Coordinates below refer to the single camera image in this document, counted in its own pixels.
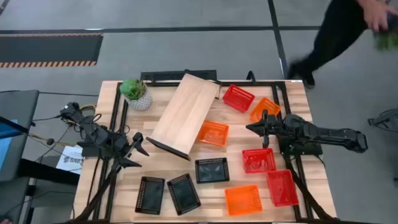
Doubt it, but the succulent in white patterned pot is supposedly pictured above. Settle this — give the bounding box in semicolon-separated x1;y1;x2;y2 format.
119;78;153;111

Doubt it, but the black hazard-striped floor mat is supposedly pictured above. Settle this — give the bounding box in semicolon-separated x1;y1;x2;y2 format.
0;32;104;68

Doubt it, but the orange plastic basket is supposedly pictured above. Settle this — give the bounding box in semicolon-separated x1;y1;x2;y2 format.
197;119;230;147
224;184;264;217
249;97;282;123

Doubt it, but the wooden shelf with black legs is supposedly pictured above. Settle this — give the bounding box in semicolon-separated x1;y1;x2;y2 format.
146;73;221;161

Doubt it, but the blue screen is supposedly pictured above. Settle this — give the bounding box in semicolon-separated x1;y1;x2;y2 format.
0;119;19;171

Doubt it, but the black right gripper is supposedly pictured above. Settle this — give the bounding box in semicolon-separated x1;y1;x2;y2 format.
245;108;292;149

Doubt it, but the red plastic basket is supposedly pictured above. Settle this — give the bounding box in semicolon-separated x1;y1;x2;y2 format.
222;84;256;113
266;169;300;208
241;147;277;174

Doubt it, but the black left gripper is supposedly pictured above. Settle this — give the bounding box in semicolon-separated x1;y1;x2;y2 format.
107;132;150;169

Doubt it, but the yellow cable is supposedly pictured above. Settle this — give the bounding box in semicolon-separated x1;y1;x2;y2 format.
27;104;97;147

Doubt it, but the black stand base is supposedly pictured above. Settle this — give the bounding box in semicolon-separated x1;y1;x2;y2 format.
368;108;398;134

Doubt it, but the person's hand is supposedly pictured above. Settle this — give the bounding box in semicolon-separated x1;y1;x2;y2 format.
357;0;398;34

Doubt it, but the black perforated metal bracket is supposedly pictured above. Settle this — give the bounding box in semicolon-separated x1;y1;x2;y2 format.
140;69;218;82

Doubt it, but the white printed paper sign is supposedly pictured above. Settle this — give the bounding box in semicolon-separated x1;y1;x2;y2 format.
55;144;85;175

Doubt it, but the black bar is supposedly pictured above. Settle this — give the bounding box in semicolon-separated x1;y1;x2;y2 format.
0;115;32;135

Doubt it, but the black floor beam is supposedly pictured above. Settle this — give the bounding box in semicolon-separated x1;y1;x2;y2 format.
17;158;80;187

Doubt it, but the green object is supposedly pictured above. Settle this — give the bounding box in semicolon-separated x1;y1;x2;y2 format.
374;29;398;52

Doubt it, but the dark grey cart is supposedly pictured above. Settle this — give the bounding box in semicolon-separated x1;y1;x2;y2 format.
0;90;40;183

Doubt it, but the person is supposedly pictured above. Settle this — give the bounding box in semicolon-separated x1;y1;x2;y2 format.
287;0;398;90

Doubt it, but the black plastic basket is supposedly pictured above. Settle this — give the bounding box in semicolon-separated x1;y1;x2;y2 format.
134;176;166;216
166;173;202;217
195;157;231;184

